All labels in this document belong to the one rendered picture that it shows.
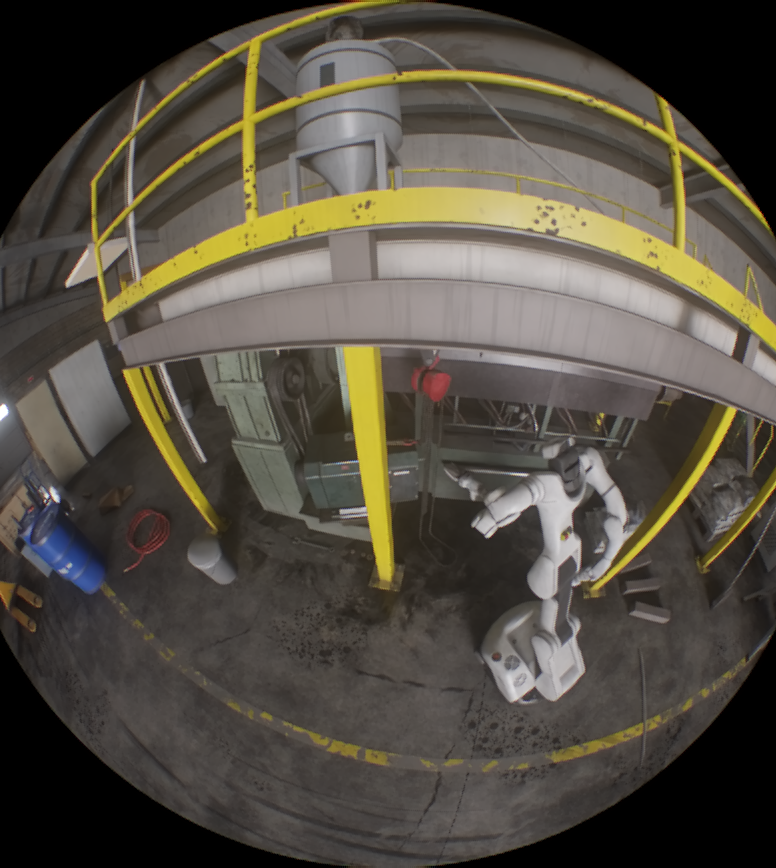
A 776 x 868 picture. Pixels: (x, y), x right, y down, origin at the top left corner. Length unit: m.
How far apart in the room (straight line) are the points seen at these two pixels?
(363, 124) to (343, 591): 3.03
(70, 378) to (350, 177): 5.66
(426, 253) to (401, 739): 2.56
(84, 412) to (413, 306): 6.10
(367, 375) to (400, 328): 0.18
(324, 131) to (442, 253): 1.11
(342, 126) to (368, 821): 3.92
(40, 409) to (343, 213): 6.00
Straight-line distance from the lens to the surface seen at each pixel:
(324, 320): 0.92
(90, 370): 6.36
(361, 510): 1.95
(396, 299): 0.83
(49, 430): 6.30
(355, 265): 0.82
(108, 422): 6.50
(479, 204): 0.78
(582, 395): 2.14
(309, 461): 1.75
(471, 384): 1.90
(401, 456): 1.70
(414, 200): 0.78
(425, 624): 2.00
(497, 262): 1.25
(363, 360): 0.86
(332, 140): 1.89
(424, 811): 2.17
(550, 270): 1.31
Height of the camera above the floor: 1.94
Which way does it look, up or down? 36 degrees down
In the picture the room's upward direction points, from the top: 3 degrees counter-clockwise
